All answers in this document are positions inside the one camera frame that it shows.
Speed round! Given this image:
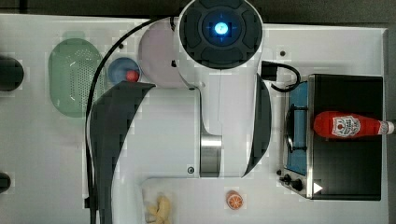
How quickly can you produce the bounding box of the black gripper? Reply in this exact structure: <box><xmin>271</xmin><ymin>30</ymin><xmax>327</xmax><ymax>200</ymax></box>
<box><xmin>261</xmin><ymin>61</ymin><xmax>301</xmax><ymax>92</ymax></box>

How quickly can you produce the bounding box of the red ketchup bottle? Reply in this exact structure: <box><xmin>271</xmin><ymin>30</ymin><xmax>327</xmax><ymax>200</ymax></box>
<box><xmin>313</xmin><ymin>111</ymin><xmax>395</xmax><ymax>139</ymax></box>

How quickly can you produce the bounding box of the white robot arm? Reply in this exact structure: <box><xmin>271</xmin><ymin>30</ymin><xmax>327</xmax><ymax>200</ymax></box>
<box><xmin>86</xmin><ymin>0</ymin><xmax>276</xmax><ymax>224</ymax></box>

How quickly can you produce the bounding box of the black toaster oven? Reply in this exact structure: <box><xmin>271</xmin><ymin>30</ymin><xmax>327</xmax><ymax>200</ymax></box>
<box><xmin>277</xmin><ymin>74</ymin><xmax>383</xmax><ymax>201</ymax></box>

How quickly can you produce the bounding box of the lilac round plate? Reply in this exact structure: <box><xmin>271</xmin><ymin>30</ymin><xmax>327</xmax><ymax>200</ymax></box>
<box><xmin>138</xmin><ymin>19</ymin><xmax>187</xmax><ymax>89</ymax></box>

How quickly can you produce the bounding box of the orange slice toy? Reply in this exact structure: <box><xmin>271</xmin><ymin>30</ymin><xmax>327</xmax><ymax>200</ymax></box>
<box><xmin>226</xmin><ymin>190</ymin><xmax>244</xmax><ymax>210</ymax></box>

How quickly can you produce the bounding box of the small red ball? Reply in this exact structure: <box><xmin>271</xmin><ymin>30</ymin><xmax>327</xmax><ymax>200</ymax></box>
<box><xmin>126</xmin><ymin>70</ymin><xmax>139</xmax><ymax>82</ymax></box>

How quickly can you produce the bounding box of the blue bowl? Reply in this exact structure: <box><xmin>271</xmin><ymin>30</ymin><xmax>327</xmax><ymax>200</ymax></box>
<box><xmin>108</xmin><ymin>57</ymin><xmax>141</xmax><ymax>85</ymax></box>

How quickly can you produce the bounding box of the green perforated colander basket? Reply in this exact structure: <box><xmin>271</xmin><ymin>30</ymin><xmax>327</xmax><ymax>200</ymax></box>
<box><xmin>48</xmin><ymin>31</ymin><xmax>103</xmax><ymax>118</ymax></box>

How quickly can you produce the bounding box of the black cylinder cup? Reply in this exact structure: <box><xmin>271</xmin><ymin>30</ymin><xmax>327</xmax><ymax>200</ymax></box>
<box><xmin>0</xmin><ymin>56</ymin><xmax>24</xmax><ymax>91</ymax></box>

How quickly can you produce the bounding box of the black round object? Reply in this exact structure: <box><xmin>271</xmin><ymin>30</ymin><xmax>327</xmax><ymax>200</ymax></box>
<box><xmin>0</xmin><ymin>173</ymin><xmax>11</xmax><ymax>193</ymax></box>

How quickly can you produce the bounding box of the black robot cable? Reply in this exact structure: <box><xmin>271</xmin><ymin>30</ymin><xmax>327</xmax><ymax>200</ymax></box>
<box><xmin>84</xmin><ymin>16</ymin><xmax>176</xmax><ymax>224</ymax></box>

